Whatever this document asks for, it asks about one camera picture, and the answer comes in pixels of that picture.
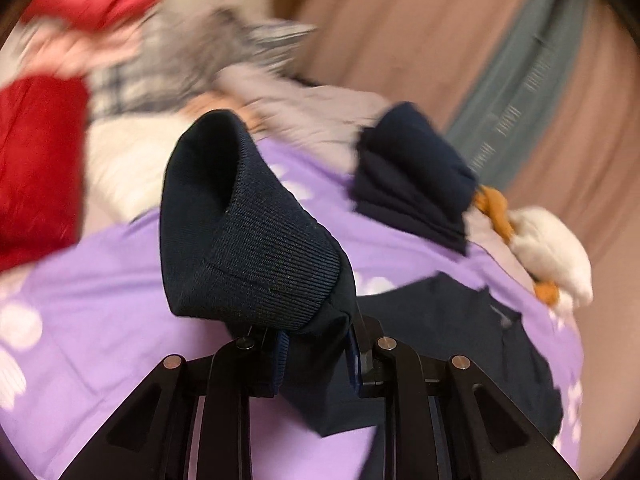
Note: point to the peach cloth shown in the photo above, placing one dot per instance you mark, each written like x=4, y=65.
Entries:
x=220, y=105

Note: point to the purple floral bedsheet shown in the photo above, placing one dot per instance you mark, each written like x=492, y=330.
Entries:
x=125, y=300

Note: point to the folded navy knit sweater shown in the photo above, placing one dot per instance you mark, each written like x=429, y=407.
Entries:
x=425, y=145

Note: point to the white cloth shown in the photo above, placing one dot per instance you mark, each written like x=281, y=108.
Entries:
x=135, y=160

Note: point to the teal printed cloth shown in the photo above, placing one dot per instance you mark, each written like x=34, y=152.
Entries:
x=520, y=90

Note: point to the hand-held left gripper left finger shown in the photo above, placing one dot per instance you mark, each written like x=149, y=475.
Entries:
x=281, y=360

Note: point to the grey plaid pillow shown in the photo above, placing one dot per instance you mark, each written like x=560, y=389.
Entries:
x=165, y=65

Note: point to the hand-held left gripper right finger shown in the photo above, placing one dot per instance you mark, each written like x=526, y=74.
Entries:
x=356, y=360

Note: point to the beige quilt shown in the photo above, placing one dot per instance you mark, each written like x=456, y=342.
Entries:
x=310, y=110

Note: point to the white and orange plush toy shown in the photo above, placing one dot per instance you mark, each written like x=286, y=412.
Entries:
x=550, y=255

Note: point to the navy jacket with ribbed cuffs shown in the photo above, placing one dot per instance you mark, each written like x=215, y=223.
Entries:
x=240, y=240

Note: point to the folded navy garment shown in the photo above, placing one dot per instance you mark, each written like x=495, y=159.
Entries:
x=400, y=210

